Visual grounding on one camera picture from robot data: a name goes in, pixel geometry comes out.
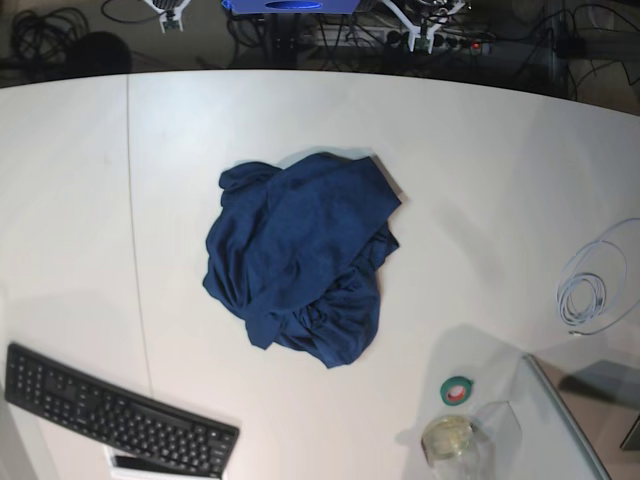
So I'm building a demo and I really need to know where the green tape roll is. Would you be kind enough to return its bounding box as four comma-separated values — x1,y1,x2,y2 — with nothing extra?
439,376,474,406

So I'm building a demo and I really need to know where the coiled white cable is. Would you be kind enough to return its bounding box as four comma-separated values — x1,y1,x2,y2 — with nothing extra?
556,217,640,338

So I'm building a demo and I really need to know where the dark blue t-shirt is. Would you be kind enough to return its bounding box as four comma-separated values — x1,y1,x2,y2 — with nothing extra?
203,152,401,368

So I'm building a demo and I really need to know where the white power strip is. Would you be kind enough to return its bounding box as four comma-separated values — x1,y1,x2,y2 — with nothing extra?
300,24,491,55

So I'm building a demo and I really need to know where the black round stool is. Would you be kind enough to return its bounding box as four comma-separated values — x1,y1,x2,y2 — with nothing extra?
63,31,133,78

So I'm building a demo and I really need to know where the black computer keyboard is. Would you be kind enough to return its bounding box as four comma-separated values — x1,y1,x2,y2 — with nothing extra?
5,343,240,479

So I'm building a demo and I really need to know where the clear glass jar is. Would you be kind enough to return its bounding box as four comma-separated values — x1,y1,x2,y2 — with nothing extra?
420,415,494,479

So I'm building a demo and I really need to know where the blue box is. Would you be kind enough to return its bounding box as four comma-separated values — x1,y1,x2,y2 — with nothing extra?
222,0,360,15

